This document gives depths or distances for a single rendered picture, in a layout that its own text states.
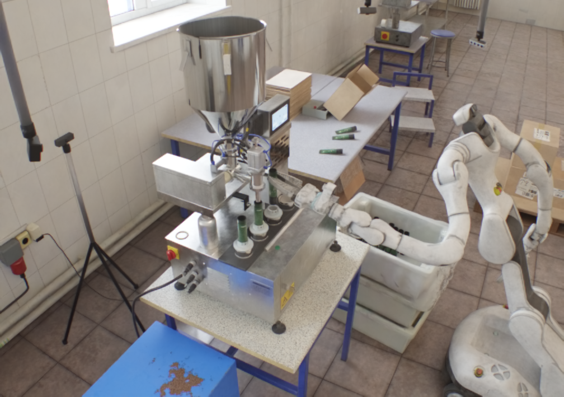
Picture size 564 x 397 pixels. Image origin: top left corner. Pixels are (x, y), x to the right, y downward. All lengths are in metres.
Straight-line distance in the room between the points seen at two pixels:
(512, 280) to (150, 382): 1.56
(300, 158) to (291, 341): 1.37
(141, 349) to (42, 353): 1.08
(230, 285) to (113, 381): 0.60
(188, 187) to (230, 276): 0.36
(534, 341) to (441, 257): 0.80
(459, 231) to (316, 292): 0.64
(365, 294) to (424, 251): 0.95
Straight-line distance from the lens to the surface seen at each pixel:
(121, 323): 2.98
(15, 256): 2.83
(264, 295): 1.70
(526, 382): 2.48
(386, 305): 2.54
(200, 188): 1.61
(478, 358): 2.39
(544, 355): 2.35
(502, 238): 2.02
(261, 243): 1.75
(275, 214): 1.82
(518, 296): 2.22
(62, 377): 2.84
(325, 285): 2.00
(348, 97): 3.26
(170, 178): 1.68
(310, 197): 1.67
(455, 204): 1.73
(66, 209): 3.04
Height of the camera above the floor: 2.16
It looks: 33 degrees down
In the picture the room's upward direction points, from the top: straight up
